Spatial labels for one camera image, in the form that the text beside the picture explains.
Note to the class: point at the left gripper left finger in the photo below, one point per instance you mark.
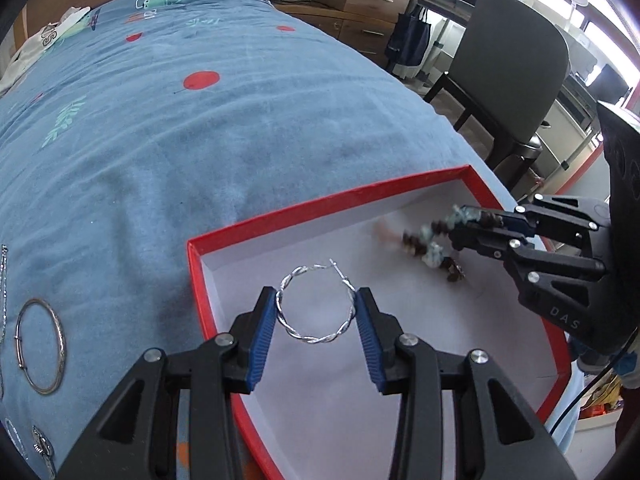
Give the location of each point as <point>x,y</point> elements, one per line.
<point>134,433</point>

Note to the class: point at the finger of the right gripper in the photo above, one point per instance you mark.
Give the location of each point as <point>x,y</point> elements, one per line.
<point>562,219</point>
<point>541,277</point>

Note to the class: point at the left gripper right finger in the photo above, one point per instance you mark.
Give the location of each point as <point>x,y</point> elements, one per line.
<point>498,435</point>

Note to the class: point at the thin silver bangle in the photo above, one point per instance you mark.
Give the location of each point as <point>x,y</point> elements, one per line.
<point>40,346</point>

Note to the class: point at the twisted silver hoop earring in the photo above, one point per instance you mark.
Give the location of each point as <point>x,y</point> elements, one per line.
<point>315,303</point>

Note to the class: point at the silver metal wristwatch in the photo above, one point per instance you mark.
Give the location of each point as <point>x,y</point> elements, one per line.
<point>44,448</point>

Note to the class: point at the red jewelry box tray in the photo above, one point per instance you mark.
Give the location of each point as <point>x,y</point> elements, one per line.
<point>316,414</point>

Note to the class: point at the blue gloved right hand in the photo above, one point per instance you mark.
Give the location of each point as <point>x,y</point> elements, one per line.
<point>591,362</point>

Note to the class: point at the black computer monitor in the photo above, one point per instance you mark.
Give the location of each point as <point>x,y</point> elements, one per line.
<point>608,86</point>

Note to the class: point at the dark grey chair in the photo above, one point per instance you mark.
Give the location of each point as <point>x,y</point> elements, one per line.
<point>506,73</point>

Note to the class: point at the dark blue hanging bag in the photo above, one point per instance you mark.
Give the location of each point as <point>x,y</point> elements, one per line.
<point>406,48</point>

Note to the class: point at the glass top desk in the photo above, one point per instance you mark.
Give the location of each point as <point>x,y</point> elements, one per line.
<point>457,11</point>

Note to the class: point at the low wooden nightstand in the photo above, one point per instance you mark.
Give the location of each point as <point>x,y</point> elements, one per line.
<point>368,36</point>

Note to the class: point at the blue patterned bedspread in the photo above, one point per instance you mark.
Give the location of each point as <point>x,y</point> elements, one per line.
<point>143,129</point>

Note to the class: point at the white printed garment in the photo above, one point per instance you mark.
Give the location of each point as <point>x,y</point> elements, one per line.
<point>72,21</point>

